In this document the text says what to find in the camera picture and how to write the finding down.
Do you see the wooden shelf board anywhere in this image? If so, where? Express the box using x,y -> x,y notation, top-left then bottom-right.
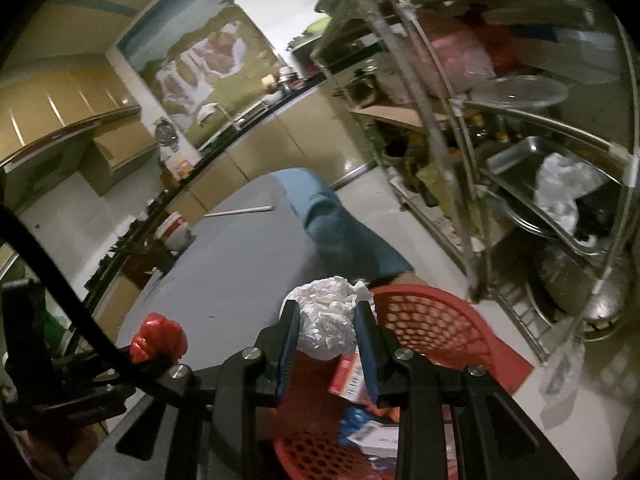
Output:
347,102 -> 466,133

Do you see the metal faucet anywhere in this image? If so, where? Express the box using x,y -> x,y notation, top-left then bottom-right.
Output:
212,102 -> 241,133

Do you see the white medicine box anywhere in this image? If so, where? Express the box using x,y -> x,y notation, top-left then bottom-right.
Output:
350,420 -> 401,461

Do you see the red plastic basket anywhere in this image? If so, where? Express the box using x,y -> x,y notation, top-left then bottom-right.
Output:
272,284 -> 536,480

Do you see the small grey fan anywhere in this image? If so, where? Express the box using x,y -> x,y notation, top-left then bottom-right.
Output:
154,117 -> 180,153

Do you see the white plastic bag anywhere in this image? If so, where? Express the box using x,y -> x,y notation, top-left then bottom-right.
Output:
535,152 -> 608,233

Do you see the waterfall wall poster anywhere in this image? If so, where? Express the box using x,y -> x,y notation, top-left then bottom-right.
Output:
116,0 -> 281,151

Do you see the steel tray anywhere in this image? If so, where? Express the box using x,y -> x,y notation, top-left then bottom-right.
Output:
485,135 -> 626,256

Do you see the long white rod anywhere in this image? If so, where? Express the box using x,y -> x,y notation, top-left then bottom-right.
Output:
204,204 -> 275,218

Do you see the steel pot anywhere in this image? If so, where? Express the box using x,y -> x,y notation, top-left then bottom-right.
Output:
530,240 -> 631,331

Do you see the clear plastic bag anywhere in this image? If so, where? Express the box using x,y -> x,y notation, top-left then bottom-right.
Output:
540,340 -> 586,426

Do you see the metal storage rack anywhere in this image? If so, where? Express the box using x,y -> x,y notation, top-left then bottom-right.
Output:
310,0 -> 640,361

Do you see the black cable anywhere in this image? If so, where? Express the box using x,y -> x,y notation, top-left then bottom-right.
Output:
0,205 -> 211,401

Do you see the red plastic bag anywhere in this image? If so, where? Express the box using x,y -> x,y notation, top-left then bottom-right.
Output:
129,312 -> 187,365

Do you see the pink plastic bag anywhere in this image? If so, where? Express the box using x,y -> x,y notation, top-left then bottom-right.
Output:
415,10 -> 496,101

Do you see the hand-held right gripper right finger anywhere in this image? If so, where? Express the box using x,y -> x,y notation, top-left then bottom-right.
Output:
352,299 -> 581,480

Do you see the green cloth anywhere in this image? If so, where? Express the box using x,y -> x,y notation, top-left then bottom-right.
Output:
302,16 -> 333,36

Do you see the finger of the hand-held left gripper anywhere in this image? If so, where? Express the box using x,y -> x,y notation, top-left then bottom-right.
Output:
107,347 -> 173,393

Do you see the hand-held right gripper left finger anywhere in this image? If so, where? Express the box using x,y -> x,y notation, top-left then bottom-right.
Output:
115,299 -> 302,480

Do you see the large white red bowl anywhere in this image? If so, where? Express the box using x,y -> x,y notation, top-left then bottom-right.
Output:
152,211 -> 193,253

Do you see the white tissue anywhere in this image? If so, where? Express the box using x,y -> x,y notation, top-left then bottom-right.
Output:
280,276 -> 375,362

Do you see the beige range hood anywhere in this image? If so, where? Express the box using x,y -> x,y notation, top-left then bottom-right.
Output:
77,130 -> 161,196

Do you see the blue tablecloth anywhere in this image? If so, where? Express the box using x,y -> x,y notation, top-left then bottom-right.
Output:
270,167 -> 416,283

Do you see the black chopstick holder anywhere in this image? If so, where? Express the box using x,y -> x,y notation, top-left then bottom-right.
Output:
145,240 -> 177,276

